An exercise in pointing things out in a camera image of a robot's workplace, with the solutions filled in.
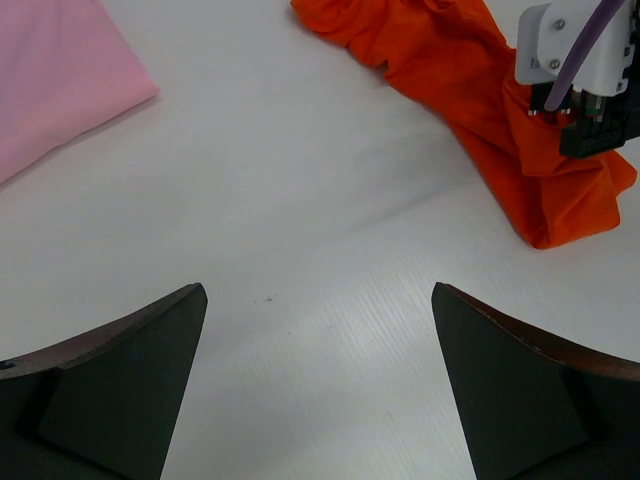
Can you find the orange t shirt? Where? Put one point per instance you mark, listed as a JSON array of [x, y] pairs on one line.
[[451, 57]]

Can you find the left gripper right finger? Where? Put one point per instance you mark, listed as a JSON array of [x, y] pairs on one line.
[[534, 405]]

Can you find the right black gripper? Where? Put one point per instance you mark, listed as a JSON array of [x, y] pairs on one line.
[[601, 124]]

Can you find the folded pink t shirt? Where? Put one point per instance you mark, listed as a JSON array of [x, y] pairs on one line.
[[65, 70]]

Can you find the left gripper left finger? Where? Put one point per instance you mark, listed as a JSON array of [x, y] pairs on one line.
[[103, 404]]

